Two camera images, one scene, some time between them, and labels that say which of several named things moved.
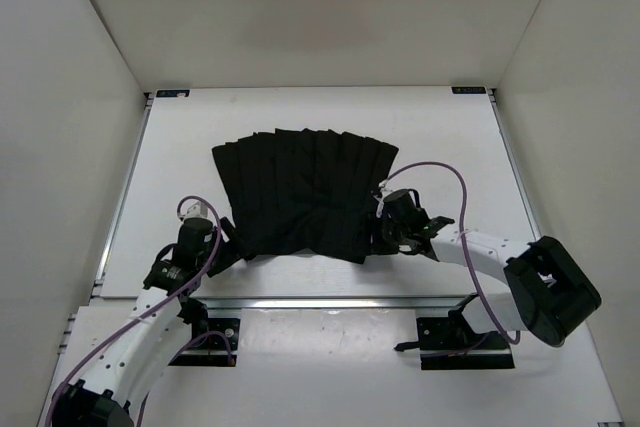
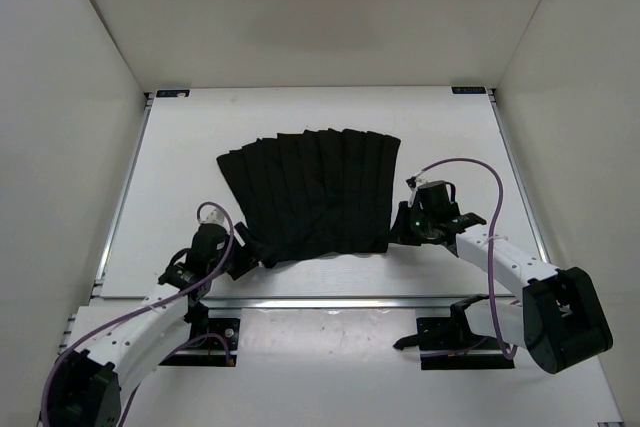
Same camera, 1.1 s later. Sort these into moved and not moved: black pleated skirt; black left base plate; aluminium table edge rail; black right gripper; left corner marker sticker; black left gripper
Moved: black left gripper; black right gripper
Not moved: left corner marker sticker; black pleated skirt; black left base plate; aluminium table edge rail
